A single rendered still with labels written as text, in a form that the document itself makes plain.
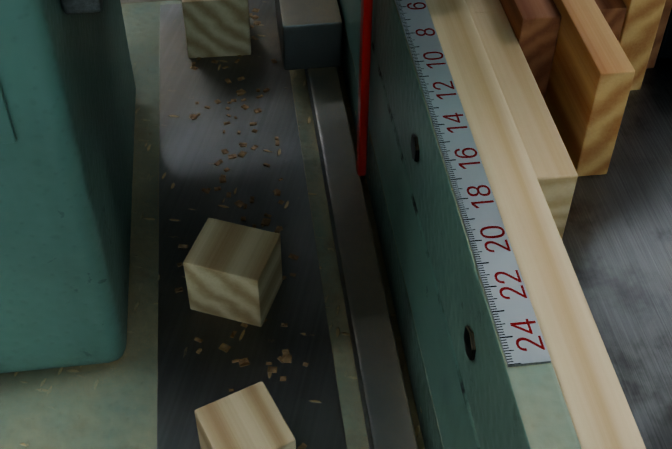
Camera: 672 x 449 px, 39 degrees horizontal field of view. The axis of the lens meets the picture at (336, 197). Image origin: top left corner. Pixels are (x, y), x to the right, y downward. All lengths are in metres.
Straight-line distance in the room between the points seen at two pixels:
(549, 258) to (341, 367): 0.18
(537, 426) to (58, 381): 0.27
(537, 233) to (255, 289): 0.18
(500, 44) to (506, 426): 0.20
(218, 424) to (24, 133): 0.15
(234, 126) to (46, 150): 0.24
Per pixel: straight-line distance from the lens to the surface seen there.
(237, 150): 0.59
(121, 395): 0.48
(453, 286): 0.35
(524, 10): 0.44
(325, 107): 0.59
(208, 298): 0.49
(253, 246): 0.48
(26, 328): 0.46
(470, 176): 0.34
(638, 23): 0.47
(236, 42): 0.66
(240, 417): 0.42
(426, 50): 0.40
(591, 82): 0.41
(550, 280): 0.32
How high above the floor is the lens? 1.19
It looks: 44 degrees down
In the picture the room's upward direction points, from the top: 1 degrees clockwise
